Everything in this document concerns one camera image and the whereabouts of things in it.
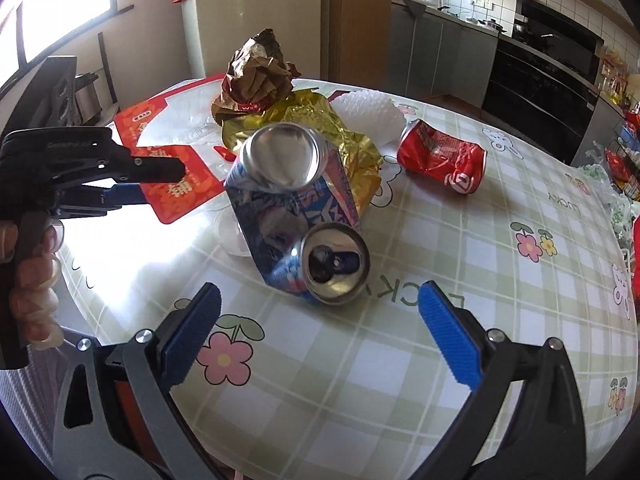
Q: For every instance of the crushed blue drink can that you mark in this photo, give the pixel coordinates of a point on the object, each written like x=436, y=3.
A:
x=290, y=210

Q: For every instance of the window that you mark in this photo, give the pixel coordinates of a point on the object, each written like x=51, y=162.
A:
x=60, y=0

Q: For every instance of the black range hood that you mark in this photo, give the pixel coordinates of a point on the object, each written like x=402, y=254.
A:
x=560, y=30

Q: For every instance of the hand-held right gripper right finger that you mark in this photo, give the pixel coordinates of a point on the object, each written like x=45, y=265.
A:
x=450, y=340

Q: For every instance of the person's left hand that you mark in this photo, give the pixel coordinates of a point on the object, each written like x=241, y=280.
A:
x=37, y=290

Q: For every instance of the checked cartoon tablecloth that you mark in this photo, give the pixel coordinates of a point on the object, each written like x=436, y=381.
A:
x=400, y=385

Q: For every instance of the gold foil wrapper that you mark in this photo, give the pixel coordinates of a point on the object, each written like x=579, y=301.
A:
x=350, y=145

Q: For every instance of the beige refrigerator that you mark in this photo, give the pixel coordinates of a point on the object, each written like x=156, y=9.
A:
x=260, y=5

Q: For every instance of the brown wooden panel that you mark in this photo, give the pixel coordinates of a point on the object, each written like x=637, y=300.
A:
x=357, y=20

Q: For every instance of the crushed red drink can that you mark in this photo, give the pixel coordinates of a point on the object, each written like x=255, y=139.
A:
x=440, y=157

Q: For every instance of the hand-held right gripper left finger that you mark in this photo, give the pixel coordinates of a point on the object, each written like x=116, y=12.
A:
x=192, y=335

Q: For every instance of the grey kitchen counter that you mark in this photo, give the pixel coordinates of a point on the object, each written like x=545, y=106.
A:
x=440, y=50

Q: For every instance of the brown paper bag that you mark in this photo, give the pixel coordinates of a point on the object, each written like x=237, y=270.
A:
x=255, y=80

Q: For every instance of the clear plastic lid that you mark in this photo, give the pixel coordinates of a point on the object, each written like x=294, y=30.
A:
x=230, y=235

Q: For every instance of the group of condiment bottles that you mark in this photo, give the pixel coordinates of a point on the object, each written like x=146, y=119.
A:
x=614, y=77

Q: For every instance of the black built-in oven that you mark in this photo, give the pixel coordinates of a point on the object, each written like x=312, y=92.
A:
x=535, y=95

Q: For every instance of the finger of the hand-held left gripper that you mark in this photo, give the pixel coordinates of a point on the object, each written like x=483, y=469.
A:
x=130, y=194
x=155, y=170

